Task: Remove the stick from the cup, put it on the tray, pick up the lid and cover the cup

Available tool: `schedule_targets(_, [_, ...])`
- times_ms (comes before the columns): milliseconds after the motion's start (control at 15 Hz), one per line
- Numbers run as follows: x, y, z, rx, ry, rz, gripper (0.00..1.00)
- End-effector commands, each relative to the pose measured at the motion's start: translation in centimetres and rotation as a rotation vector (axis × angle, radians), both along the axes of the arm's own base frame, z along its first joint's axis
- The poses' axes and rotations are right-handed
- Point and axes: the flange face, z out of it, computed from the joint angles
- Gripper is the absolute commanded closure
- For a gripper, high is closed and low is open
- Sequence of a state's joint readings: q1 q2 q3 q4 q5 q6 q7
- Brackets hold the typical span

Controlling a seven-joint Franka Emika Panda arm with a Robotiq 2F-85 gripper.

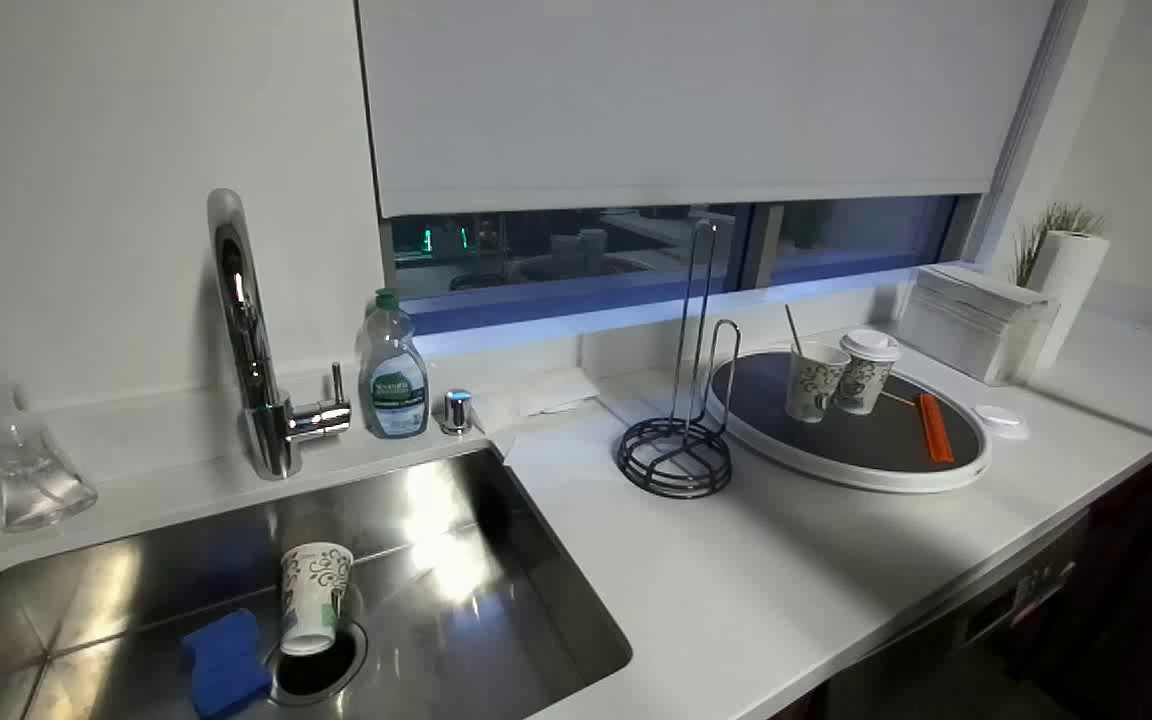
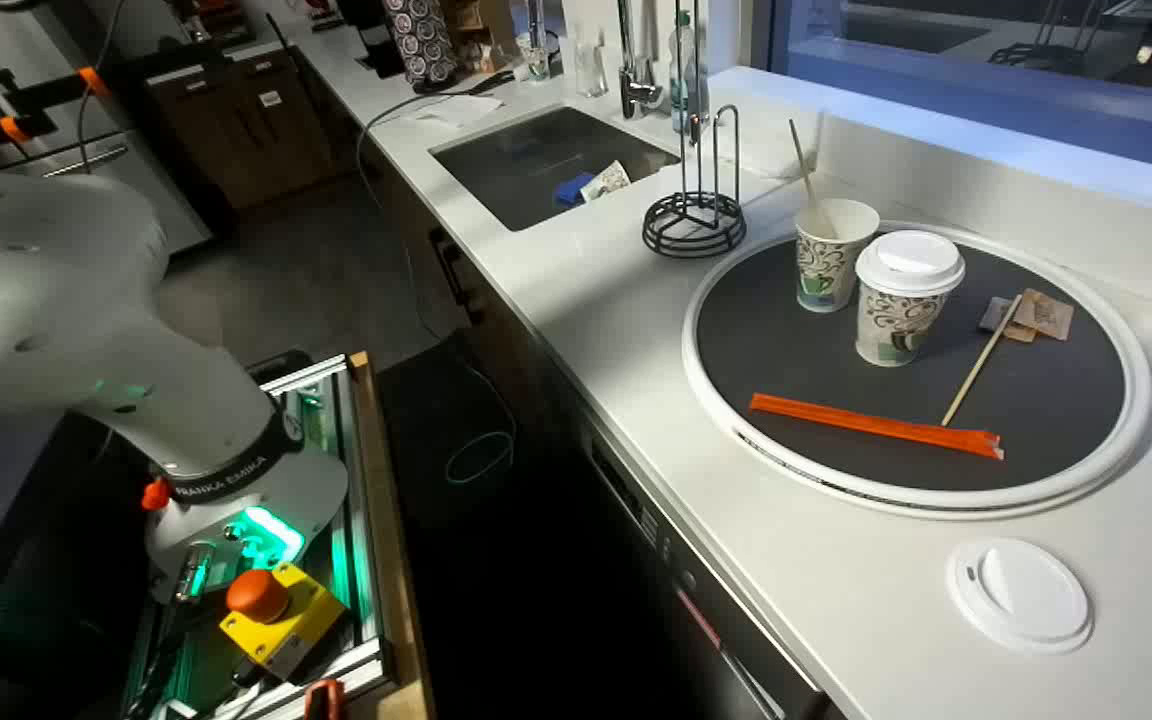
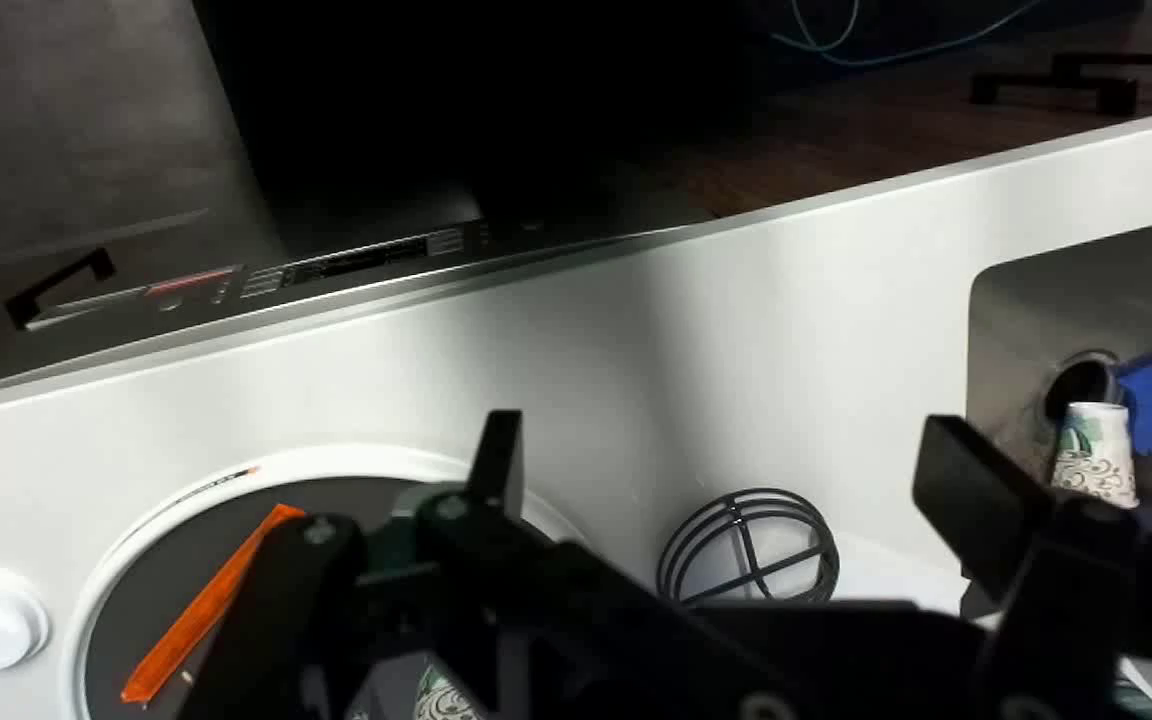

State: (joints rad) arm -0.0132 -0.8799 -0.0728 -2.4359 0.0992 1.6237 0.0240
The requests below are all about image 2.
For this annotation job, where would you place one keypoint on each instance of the white plastic cup lid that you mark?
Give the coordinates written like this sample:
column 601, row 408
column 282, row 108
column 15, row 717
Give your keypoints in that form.
column 1019, row 596

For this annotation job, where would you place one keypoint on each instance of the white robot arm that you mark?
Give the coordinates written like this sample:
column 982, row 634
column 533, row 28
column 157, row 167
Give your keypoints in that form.
column 82, row 263

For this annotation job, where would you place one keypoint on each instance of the lidded patterned paper cup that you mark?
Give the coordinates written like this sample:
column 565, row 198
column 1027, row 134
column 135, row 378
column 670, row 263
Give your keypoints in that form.
column 905, row 280

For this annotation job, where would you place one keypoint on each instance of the round black white-rimmed tray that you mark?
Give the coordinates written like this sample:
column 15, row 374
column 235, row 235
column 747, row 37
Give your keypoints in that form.
column 1070, row 425

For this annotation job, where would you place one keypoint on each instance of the wooden stir stick on tray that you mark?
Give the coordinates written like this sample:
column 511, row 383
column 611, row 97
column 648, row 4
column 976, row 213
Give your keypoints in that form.
column 964, row 384

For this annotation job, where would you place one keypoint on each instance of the blue sponge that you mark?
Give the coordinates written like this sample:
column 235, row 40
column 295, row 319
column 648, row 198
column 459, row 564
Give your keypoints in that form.
column 571, row 189

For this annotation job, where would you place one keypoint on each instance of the stainless steel sink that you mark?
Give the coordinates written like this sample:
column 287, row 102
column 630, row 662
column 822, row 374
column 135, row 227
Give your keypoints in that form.
column 516, row 167

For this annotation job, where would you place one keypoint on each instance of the chrome kitchen faucet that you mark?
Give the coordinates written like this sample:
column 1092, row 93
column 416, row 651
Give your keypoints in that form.
column 663, row 73

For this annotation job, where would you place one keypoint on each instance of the yellow emergency stop box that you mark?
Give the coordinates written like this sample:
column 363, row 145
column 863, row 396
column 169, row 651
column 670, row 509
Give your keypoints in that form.
column 276, row 616

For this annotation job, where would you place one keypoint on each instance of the wooden cabinet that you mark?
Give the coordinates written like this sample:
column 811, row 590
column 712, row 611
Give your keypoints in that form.
column 228, row 128

